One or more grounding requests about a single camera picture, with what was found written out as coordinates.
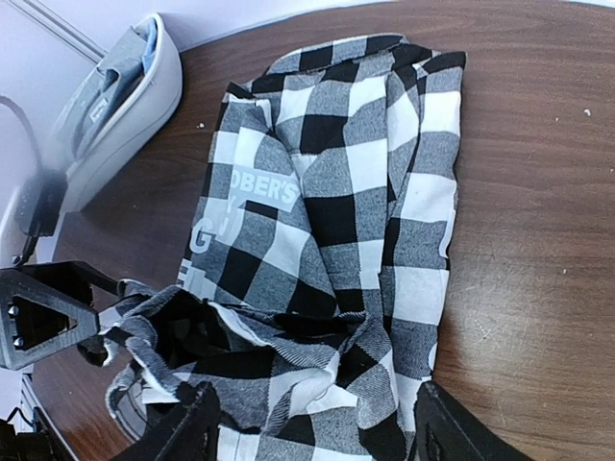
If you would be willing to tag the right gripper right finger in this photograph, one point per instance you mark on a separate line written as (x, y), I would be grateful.
(446, 430)

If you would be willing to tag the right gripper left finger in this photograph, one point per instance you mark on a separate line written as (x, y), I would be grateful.
(189, 432)

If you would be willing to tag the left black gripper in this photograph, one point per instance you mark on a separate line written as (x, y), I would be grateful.
(49, 307)

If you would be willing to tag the black white plaid shirt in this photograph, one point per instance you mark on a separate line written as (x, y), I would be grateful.
(314, 279)

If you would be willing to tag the grey folded shirt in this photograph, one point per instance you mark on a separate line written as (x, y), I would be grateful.
(104, 90)

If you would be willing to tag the white plastic bin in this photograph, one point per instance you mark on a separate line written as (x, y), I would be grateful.
(137, 120)

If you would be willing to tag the aluminium front rail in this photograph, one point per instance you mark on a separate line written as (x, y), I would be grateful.
(27, 431)

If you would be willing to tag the left aluminium post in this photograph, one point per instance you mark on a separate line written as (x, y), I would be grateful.
(60, 29)

